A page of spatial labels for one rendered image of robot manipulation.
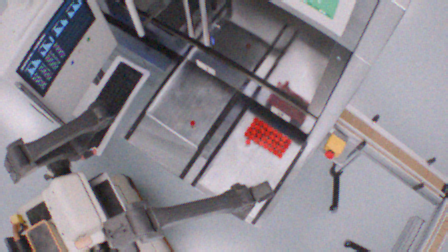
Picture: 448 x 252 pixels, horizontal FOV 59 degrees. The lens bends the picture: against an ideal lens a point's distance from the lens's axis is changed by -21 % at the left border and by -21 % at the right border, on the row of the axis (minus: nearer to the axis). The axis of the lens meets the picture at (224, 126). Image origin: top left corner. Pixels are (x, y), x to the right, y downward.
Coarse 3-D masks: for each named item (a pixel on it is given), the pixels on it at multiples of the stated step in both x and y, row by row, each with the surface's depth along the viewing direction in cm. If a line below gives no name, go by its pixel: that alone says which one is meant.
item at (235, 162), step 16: (240, 128) 197; (224, 144) 192; (240, 144) 195; (224, 160) 193; (240, 160) 193; (256, 160) 193; (272, 160) 193; (288, 160) 193; (208, 176) 192; (224, 176) 192; (240, 176) 192; (256, 176) 191; (272, 176) 191; (256, 208) 188
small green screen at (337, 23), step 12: (288, 0) 101; (300, 0) 98; (312, 0) 94; (324, 0) 91; (336, 0) 88; (348, 0) 85; (312, 12) 99; (324, 12) 96; (336, 12) 92; (348, 12) 89; (324, 24) 101; (336, 24) 97
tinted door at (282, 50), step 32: (224, 0) 126; (256, 0) 115; (224, 32) 148; (256, 32) 134; (288, 32) 121; (320, 32) 110; (256, 64) 156; (288, 64) 140; (320, 64) 126; (288, 96) 164
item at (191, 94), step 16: (192, 64) 204; (176, 80) 203; (192, 80) 202; (208, 80) 202; (160, 96) 201; (176, 96) 201; (192, 96) 201; (208, 96) 200; (224, 96) 200; (160, 112) 199; (176, 112) 199; (192, 112) 199; (208, 112) 199; (176, 128) 197; (192, 128) 197; (208, 128) 196; (192, 144) 194
